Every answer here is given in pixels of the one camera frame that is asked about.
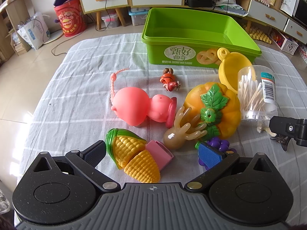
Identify pink rubber pig toy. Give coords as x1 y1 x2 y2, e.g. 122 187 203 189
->
110 67 178 128

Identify orange toy pumpkin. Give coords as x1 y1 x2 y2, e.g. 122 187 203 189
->
183 83 241 139

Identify grey checked cloth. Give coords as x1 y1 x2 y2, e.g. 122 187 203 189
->
14 32 307 223

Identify beige rubber hand toy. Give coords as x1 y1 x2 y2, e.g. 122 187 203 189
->
163 106 208 150

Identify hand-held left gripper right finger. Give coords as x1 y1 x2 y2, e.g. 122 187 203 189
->
186 142 279 192

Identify green plastic box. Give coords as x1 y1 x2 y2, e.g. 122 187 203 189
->
141 8 262 66

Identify pink plastic block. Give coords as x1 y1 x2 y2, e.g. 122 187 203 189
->
145 141 174 170

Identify microwave oven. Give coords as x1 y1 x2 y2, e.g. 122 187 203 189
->
294 0 307 25

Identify purple toy grapes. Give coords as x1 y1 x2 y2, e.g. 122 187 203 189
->
195 136 238 167

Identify white shopping bag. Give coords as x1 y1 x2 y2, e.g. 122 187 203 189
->
17 11 51 51

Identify white printed toy box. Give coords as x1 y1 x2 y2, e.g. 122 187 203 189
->
270 27 299 55

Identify clear cotton swab jar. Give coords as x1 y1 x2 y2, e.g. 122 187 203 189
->
237 65 279 121

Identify stack of folded cloths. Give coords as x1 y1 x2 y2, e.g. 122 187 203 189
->
213 0 250 17

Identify yellow toy corn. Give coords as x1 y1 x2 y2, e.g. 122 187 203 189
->
105 128 161 184

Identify small orange figurine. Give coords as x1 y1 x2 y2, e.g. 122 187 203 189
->
160 68 182 92

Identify white round base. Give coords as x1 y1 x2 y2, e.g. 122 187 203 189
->
42 30 63 45

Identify red and white carton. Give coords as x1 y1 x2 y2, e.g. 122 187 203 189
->
296 44 307 65

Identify red printed bucket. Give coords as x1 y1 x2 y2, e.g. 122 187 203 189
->
54 0 87 37

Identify wooden cabinet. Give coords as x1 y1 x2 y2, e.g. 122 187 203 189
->
75 0 307 46

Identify clear storage box pink contents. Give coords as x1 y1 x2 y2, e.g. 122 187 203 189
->
101 13 120 28

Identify black floor cable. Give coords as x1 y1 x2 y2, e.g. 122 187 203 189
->
51 37 79 55

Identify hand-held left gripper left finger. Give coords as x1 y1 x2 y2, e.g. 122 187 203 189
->
28 141 121 193

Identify wooden desk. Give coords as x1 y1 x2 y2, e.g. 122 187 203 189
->
0 0 31 60

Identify yellow egg tray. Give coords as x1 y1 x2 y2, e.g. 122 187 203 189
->
249 25 272 44

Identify brown translucent hair clip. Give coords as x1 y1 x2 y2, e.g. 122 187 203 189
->
270 134 289 152

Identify blue-lidded clear storage box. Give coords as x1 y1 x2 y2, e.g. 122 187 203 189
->
128 8 150 26

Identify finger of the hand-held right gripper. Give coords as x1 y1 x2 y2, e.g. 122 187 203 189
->
269 116 307 146

